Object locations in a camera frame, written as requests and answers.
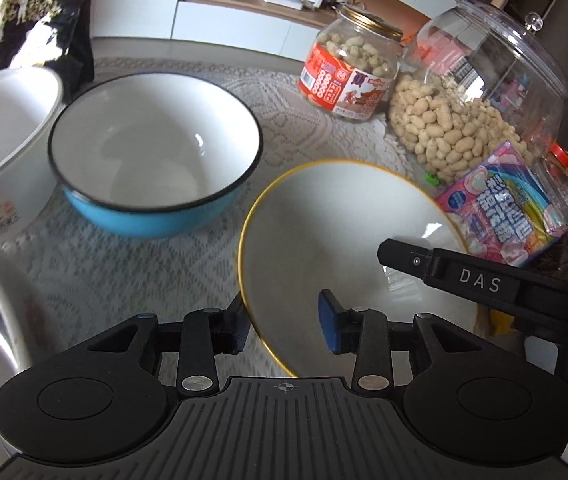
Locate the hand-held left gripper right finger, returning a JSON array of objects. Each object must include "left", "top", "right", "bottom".
[{"left": 318, "top": 289, "right": 470, "bottom": 394}]

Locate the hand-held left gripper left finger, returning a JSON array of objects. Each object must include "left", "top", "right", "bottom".
[{"left": 86, "top": 293, "right": 253, "bottom": 396}]

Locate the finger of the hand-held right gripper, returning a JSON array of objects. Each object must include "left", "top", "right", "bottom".
[{"left": 377, "top": 239, "right": 528, "bottom": 307}]

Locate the white bowl with gold rim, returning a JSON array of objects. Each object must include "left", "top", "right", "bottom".
[{"left": 237, "top": 158, "right": 479, "bottom": 379}]

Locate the blue enamel bowl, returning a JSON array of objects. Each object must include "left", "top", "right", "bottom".
[{"left": 47, "top": 72, "right": 265, "bottom": 240}]

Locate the dark snack packet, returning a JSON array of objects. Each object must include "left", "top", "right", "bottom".
[{"left": 528, "top": 232, "right": 568, "bottom": 281}]

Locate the yellow toy duck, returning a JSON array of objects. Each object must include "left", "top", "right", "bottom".
[{"left": 484, "top": 307, "right": 519, "bottom": 336}]

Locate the pink candy packet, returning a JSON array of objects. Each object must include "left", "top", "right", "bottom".
[{"left": 436, "top": 141, "right": 568, "bottom": 267}]

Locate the white lace tablecloth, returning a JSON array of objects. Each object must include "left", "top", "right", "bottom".
[{"left": 0, "top": 54, "right": 464, "bottom": 386}]

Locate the large clear jar of peanuts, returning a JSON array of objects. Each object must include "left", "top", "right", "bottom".
[{"left": 387, "top": 0, "right": 568, "bottom": 187}]

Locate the peanut jar with red label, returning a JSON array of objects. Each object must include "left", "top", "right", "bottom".
[{"left": 297, "top": 4, "right": 405, "bottom": 122}]

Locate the pink box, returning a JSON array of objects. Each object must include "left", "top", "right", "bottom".
[{"left": 415, "top": 22, "right": 469, "bottom": 73}]

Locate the white wooden TV cabinet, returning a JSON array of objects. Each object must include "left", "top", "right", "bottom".
[{"left": 89, "top": 0, "right": 464, "bottom": 63}]

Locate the black snack bag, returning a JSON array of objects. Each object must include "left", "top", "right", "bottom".
[{"left": 0, "top": 0, "right": 96, "bottom": 97}]

